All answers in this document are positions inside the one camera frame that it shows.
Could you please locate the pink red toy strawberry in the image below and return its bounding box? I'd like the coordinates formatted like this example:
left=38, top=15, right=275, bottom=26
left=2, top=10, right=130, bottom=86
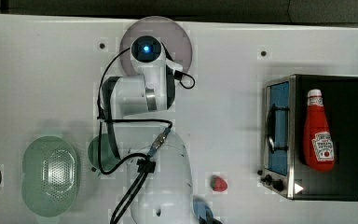
left=210, top=175, right=227, bottom=192

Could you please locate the small green round bowl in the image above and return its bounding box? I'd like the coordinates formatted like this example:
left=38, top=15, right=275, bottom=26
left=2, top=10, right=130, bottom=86
left=88, top=133, right=119, bottom=172

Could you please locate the blue object at bottom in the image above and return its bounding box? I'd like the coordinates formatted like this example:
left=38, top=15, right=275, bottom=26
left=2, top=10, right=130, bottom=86
left=193, top=200, right=223, bottom=224

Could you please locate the red ketchup bottle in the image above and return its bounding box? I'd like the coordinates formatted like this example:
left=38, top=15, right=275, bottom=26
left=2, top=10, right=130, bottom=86
left=303, top=89, right=335, bottom=172

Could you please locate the silver blue toaster oven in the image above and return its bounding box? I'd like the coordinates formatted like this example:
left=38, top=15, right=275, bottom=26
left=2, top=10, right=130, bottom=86
left=258, top=74, right=358, bottom=202

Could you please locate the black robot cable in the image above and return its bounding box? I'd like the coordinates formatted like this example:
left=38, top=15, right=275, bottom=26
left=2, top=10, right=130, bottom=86
left=96, top=46, right=196, bottom=224

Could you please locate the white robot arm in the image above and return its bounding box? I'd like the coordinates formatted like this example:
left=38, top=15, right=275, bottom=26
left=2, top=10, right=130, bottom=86
left=97, top=35, right=192, bottom=224

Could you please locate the green perforated oval bowl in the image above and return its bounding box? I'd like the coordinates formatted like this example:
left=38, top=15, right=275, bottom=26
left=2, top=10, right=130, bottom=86
left=21, top=136, right=78, bottom=217

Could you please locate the grey round plate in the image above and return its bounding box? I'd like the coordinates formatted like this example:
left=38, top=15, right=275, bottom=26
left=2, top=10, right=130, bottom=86
left=119, top=16, right=193, bottom=73

